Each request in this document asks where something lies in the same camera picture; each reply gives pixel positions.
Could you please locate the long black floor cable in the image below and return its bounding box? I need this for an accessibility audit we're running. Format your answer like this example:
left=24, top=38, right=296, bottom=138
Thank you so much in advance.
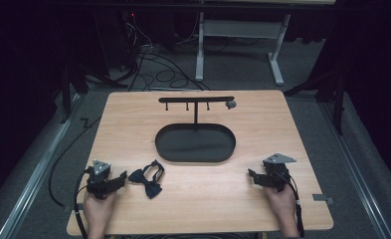
left=48, top=116, right=101, bottom=208

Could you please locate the dark blue bow tie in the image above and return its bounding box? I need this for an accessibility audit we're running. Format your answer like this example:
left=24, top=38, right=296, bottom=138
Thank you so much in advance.
left=127, top=159, right=166, bottom=200

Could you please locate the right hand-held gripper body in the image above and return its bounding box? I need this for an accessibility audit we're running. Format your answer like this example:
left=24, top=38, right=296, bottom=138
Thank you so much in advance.
left=258, top=152, right=297, bottom=193

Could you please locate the grey tape strip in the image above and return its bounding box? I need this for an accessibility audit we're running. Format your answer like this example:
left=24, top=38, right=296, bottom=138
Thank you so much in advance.
left=311, top=193, right=335, bottom=206

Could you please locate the white metal desk frame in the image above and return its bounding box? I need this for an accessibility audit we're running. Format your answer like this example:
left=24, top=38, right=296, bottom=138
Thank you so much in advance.
left=194, top=11, right=293, bottom=87

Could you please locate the black metal stand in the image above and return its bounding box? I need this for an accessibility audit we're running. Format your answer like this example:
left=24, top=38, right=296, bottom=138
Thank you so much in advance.
left=59, top=56, right=129, bottom=125
left=283, top=63, right=347, bottom=136

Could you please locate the black rack stand with tray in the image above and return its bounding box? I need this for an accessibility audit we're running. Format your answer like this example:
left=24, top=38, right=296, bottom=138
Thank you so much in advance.
left=154, top=96, right=237, bottom=164

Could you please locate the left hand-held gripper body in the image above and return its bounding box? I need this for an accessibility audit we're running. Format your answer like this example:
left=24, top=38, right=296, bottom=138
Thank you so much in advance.
left=86, top=159, right=118, bottom=200

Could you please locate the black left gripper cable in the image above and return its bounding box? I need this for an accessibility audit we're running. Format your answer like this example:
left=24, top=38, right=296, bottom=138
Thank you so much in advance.
left=73, top=168, right=92, bottom=239

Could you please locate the person's left hand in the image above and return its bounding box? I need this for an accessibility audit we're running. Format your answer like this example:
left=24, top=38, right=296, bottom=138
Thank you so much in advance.
left=82, top=189, right=118, bottom=230

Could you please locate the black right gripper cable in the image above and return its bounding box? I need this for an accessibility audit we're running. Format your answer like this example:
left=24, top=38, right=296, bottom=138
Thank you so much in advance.
left=276, top=170, right=306, bottom=239

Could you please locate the tangle of black floor cables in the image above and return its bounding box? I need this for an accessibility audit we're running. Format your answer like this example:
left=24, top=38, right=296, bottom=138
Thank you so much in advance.
left=119, top=13, right=211, bottom=93

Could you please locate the silver metal floor rail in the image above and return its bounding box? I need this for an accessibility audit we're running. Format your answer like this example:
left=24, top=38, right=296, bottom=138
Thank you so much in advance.
left=316, top=99, right=391, bottom=239
left=0, top=93, right=82, bottom=239

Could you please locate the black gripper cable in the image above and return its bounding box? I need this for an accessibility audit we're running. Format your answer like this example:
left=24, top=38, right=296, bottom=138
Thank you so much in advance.
left=73, top=168, right=92, bottom=239
left=276, top=170, right=306, bottom=239

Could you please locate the person's right hand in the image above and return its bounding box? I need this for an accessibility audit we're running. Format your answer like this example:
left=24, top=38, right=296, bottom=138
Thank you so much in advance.
left=263, top=183, right=299, bottom=231

